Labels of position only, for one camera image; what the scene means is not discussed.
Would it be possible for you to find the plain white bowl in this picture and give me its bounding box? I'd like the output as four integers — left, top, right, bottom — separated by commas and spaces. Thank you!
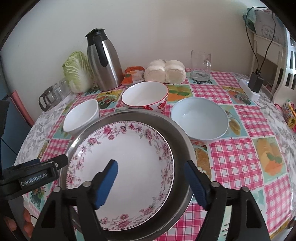
63, 99, 100, 137

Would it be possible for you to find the grey floral tablecloth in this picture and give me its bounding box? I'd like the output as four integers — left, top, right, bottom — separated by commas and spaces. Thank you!
14, 71, 296, 232

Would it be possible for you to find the orange snack packet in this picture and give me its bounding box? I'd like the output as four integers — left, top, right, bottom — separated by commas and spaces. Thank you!
121, 66, 146, 84

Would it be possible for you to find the bag of steamed buns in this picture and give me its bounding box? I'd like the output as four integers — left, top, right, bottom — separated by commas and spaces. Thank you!
144, 59, 186, 84

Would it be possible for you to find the white power strip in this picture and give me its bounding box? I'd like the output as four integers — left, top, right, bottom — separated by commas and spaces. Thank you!
239, 79, 260, 101

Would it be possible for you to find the pale printed cushion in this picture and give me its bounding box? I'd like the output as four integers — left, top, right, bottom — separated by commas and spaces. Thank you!
242, 9, 287, 43

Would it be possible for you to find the clear glass mug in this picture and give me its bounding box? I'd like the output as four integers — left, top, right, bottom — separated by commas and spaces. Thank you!
190, 50, 212, 81

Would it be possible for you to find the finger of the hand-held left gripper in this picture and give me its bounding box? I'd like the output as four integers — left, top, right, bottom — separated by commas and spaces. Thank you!
54, 155, 69, 171
14, 159, 40, 167

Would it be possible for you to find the strawberry print bowl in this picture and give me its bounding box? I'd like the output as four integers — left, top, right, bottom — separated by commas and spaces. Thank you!
121, 81, 168, 114

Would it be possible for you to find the stainless steel thermos jug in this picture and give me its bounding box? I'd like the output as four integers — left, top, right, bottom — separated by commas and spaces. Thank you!
85, 28, 123, 91

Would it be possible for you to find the round pink floral plate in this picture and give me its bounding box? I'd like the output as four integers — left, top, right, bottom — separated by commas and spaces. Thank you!
66, 121, 175, 231

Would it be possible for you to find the napa cabbage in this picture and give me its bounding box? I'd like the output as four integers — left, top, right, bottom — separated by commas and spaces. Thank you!
62, 51, 95, 93

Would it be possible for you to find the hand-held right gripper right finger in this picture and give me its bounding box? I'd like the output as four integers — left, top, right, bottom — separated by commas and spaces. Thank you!
184, 160, 271, 241

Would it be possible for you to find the white chair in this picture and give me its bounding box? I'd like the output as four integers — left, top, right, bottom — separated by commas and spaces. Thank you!
251, 28, 296, 103

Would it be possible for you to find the black charger cable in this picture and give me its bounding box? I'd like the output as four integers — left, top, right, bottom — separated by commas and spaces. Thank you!
245, 7, 278, 75

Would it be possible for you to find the light blue bowl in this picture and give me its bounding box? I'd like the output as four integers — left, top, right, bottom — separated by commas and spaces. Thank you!
171, 97, 229, 146

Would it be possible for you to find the blue furniture panel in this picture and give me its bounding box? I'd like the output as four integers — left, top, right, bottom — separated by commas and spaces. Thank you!
0, 56, 33, 176

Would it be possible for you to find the clear glass cup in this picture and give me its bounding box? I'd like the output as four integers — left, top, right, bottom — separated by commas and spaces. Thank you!
52, 78, 71, 100

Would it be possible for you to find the yellow snack packet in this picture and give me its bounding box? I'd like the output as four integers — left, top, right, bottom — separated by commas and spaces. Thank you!
281, 100, 296, 132

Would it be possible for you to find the stainless steel basin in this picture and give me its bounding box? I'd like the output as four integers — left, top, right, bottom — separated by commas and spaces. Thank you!
60, 110, 197, 241

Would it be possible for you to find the person's left hand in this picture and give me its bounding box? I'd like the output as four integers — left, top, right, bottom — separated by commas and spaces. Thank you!
4, 207, 33, 239

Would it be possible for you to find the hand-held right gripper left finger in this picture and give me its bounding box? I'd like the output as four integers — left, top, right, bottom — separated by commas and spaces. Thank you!
30, 159, 119, 241

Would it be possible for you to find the black charger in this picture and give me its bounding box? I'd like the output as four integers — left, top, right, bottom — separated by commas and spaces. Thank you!
248, 72, 264, 93

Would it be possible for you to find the pink strip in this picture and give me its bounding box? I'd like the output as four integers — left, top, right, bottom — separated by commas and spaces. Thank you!
10, 90, 36, 127

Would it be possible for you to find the black-handled glass cup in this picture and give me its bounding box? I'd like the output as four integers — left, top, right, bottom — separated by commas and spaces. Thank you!
38, 86, 58, 110

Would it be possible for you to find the thin black cable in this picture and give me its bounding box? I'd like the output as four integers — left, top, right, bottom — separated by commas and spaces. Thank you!
0, 137, 18, 156

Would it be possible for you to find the pink checked tablecloth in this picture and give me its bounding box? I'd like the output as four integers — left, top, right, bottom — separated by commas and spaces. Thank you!
28, 68, 292, 241

